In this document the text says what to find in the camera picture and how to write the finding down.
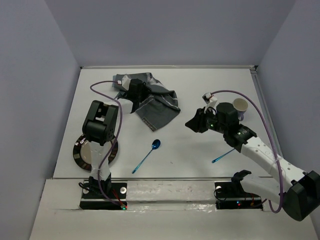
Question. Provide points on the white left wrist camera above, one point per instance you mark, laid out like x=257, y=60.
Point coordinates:
x=124, y=83

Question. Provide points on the blue metal fork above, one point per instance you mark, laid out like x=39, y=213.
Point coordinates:
x=223, y=155

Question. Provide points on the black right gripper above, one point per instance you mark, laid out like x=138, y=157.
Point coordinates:
x=196, y=123

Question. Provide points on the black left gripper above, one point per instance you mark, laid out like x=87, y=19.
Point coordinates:
x=145, y=90

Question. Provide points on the blue metal spoon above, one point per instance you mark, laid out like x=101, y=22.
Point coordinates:
x=155, y=145

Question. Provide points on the striped rim dinner plate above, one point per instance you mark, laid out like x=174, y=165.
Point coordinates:
x=82, y=156

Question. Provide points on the aluminium mounting rail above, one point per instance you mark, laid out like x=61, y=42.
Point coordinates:
x=122, y=179

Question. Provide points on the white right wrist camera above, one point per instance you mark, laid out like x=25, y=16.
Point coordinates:
x=210, y=100

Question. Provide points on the purple mug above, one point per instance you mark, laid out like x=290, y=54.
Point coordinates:
x=241, y=106

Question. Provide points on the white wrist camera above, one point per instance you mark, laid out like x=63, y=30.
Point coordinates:
x=210, y=100
x=124, y=83

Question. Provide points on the aluminium table edge rail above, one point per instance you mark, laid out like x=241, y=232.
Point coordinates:
x=250, y=67

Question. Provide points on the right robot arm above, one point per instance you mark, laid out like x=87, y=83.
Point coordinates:
x=295, y=190

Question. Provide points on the grey cloth placemat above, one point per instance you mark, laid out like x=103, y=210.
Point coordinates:
x=158, y=109

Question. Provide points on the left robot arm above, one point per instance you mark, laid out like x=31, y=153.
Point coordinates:
x=102, y=126

